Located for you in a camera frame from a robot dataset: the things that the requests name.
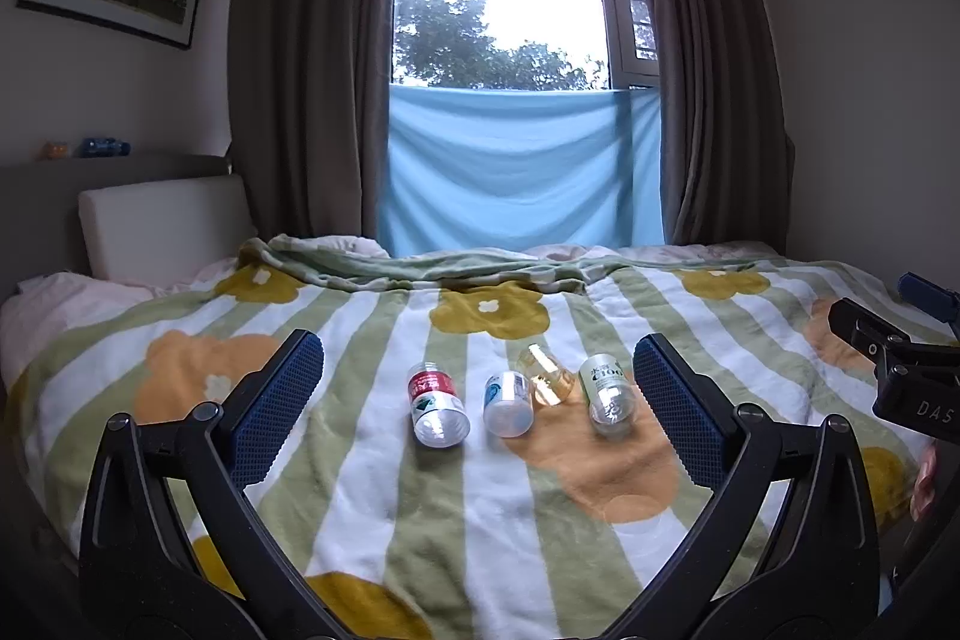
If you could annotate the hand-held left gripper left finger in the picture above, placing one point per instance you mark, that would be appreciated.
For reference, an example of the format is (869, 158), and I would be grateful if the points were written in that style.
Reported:
(276, 419)

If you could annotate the white headboard cushion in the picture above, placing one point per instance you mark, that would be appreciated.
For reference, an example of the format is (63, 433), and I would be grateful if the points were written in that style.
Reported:
(161, 224)

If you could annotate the clear cup with red label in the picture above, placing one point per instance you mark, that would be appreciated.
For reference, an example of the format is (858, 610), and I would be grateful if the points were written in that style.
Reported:
(435, 404)

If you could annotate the pink bed sheet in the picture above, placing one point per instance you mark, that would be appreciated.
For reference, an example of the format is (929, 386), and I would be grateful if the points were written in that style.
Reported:
(67, 310)

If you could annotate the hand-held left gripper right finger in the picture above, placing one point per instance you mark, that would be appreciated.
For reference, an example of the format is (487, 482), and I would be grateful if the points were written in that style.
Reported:
(679, 419)

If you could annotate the light blue cloth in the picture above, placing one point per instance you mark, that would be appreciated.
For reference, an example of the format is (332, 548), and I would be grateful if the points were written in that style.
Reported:
(517, 168)

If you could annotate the grey-brown curtain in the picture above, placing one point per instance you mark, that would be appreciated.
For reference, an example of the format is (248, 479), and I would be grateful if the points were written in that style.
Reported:
(712, 70)
(307, 55)

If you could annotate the pink patterned cloth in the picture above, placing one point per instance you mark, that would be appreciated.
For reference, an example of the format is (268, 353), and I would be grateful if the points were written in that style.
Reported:
(924, 482)

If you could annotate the tree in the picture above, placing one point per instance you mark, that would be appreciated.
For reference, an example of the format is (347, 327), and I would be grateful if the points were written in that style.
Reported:
(465, 40)

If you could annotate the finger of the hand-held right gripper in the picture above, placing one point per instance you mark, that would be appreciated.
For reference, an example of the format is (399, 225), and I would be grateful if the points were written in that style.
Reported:
(862, 329)
(930, 295)

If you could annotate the striped flower blanket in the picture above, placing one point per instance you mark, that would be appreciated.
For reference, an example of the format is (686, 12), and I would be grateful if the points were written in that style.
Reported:
(420, 520)

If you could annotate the blue toy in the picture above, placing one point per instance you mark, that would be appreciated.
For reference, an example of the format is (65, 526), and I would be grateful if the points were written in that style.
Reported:
(103, 147)

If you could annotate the grey headboard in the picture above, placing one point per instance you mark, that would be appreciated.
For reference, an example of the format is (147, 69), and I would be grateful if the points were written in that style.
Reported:
(112, 168)

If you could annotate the clear amber cup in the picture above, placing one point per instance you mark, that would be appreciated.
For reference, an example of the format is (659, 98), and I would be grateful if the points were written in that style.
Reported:
(547, 377)

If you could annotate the clear cup with blue label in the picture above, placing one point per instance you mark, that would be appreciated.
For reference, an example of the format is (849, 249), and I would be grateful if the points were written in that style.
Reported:
(507, 406)

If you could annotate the orange toy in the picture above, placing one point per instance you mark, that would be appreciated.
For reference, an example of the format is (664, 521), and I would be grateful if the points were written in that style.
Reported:
(57, 150)

